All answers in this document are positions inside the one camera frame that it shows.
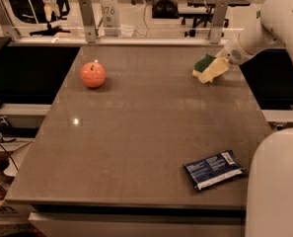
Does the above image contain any white numbered post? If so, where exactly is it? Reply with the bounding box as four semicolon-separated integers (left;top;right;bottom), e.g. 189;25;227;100
100;0;121;37

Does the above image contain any middle metal bracket post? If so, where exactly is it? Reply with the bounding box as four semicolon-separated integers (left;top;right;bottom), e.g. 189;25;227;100
79;0;98;42

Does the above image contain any right metal bracket post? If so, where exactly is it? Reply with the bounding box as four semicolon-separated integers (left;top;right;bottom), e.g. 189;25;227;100
209;0;229;44

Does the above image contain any blue rxbar wrapper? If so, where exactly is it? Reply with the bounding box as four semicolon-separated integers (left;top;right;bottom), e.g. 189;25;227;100
183;150;247;192

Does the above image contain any black background desk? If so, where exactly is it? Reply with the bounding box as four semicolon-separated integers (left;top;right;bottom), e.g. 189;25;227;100
179;0;251;37

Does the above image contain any green and yellow sponge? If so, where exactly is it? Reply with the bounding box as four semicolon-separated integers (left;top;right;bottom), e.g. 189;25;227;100
192;54;216;77

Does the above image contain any metal bracket post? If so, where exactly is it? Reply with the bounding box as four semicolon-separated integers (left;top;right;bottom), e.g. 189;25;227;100
79;0;98;42
209;0;229;44
0;0;21;41

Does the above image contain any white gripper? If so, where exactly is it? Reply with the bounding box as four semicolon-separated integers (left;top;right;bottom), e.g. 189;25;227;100
198;38;252;83

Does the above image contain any red apple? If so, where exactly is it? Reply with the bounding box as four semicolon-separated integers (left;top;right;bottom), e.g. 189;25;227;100
80;61;107;88

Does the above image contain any metal rail behind table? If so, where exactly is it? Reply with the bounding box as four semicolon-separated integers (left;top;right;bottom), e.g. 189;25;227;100
8;37;233;49

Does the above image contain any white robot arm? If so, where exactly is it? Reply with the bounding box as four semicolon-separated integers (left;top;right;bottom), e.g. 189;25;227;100
199;0;293;237

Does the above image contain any left metal bracket post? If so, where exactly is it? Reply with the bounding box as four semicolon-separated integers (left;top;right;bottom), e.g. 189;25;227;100
0;0;21;41

